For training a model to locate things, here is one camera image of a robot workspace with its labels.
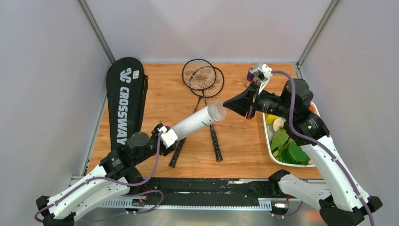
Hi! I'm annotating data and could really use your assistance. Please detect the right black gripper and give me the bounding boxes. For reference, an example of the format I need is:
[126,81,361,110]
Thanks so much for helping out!
[223,80,294,120]

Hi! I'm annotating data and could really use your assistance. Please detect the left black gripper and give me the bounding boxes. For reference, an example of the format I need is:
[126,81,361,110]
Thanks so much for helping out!
[134,123,178,165]

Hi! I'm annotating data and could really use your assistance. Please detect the clear plastic tube lid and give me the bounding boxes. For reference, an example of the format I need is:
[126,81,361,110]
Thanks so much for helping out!
[207,100,227,121]

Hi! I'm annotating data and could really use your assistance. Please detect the white shuttlecock tube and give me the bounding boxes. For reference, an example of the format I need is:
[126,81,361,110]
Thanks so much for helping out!
[172,106,215,141]

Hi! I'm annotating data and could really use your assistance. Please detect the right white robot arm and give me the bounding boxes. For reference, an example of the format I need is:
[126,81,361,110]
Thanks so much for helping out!
[223,79,383,226]

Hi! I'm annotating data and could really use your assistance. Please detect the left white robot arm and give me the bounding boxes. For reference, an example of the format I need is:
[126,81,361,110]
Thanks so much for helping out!
[34,123,188,226]

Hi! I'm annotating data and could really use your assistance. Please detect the black badminton racket rear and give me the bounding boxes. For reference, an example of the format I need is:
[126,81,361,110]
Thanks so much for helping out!
[169,66,224,168]

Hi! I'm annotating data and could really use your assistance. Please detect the black badminton racket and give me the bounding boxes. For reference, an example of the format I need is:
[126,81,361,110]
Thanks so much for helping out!
[182,58,224,162]
[169,66,224,168]

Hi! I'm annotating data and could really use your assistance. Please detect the black badminton racket front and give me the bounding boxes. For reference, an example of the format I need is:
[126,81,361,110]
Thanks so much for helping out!
[182,58,224,162]

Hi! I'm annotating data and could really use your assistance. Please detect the red blue drink can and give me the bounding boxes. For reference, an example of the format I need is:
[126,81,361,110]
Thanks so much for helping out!
[245,67,255,87]

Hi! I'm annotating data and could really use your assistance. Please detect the yellow napa cabbage toy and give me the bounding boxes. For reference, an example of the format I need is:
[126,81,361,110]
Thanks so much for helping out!
[265,114,279,125]

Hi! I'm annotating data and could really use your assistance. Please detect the white plastic basin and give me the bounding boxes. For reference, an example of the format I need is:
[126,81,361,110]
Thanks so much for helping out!
[262,113,315,168]

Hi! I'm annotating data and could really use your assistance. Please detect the beige mushroom toy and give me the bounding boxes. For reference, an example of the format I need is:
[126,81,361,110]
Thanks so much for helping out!
[272,118,286,132]

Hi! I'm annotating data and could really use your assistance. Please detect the green leaf vegetable toy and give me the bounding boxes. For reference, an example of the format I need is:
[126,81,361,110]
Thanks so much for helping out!
[270,129,310,165]

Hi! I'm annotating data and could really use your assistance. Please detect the black Crossway racket bag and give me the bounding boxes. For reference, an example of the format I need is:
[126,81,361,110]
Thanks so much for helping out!
[106,57,148,150]

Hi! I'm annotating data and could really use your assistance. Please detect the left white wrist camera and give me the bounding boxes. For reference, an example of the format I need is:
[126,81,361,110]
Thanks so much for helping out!
[158,126,178,148]

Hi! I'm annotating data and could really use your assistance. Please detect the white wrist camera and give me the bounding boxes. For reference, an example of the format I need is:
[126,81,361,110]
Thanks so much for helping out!
[250,62,272,94]
[158,126,178,148]

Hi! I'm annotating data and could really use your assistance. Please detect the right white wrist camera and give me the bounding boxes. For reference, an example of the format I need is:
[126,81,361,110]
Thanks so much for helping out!
[250,62,272,94]

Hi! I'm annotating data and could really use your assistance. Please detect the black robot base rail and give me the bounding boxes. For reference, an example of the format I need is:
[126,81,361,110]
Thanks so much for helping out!
[130,177,292,215]

